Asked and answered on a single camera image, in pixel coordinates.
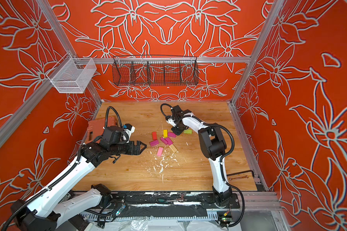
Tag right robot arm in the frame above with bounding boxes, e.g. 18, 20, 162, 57
164, 105, 235, 208

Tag white wire basket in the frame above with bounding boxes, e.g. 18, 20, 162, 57
46, 58, 96, 94

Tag magenta block middle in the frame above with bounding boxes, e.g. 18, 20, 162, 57
160, 137, 168, 145

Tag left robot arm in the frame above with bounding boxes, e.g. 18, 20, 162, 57
2, 124, 147, 231

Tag natural wood block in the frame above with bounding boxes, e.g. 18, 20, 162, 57
169, 144, 178, 153

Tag magenta block left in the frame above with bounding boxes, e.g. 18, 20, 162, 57
149, 140, 160, 147

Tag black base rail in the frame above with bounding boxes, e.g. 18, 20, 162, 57
86, 190, 241, 218

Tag magenta block top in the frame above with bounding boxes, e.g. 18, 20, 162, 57
168, 132, 176, 138

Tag red plastic tool case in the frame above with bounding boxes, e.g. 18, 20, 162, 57
84, 118, 105, 143

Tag red block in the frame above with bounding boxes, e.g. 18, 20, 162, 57
152, 131, 158, 140

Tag black wire basket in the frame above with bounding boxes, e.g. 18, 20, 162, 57
112, 55, 199, 86

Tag dark magenta block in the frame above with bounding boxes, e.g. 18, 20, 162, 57
165, 137, 173, 145

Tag pale pink block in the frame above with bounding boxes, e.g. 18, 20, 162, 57
157, 147, 164, 157

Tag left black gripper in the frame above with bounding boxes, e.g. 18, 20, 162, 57
110, 139, 148, 157

